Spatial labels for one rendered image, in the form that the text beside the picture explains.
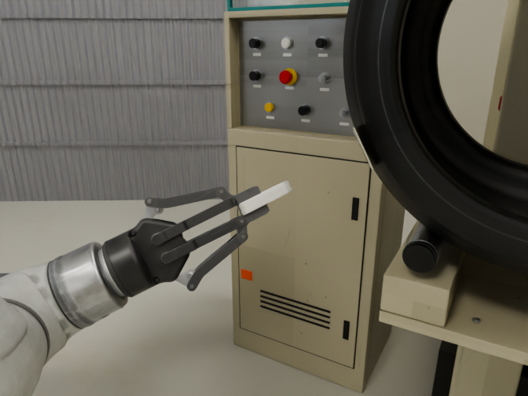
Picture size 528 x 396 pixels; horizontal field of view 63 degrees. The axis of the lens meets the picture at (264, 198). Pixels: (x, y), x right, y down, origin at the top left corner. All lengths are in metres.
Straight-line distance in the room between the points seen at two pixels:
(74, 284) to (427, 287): 0.44
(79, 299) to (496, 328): 0.53
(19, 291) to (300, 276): 1.14
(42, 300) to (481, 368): 0.92
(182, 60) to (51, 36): 0.93
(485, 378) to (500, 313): 0.45
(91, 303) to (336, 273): 1.06
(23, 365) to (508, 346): 0.55
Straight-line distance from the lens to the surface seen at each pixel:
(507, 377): 1.14
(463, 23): 3.69
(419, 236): 0.62
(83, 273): 0.52
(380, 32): 0.56
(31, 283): 0.54
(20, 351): 0.44
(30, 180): 3.86
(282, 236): 1.51
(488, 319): 0.70
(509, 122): 0.93
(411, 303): 0.65
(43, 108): 3.67
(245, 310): 1.75
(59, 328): 0.54
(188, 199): 0.53
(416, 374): 1.85
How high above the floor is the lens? 1.17
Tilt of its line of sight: 19 degrees down
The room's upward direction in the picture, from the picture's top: straight up
